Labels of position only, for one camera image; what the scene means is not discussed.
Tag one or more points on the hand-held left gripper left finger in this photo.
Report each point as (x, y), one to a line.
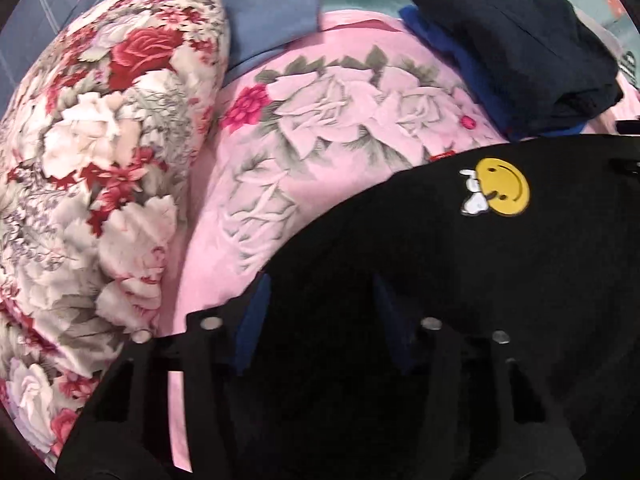
(252, 320)

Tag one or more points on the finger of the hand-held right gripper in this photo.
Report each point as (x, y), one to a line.
(629, 127)
(627, 167)

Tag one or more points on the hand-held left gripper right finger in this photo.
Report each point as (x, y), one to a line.
(395, 330)

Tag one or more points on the black pants with smiley patch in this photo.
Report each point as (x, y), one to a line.
(425, 250)

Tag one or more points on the folded dark navy garment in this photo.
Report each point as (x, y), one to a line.
(525, 50)

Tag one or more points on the folded blue garment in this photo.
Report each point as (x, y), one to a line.
(480, 90)

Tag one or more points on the pink floral blanket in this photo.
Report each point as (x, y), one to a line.
(320, 125)

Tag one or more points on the red and white floral pillow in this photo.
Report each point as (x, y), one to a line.
(100, 160)

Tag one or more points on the blue plaid pillow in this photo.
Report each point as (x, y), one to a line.
(270, 10)

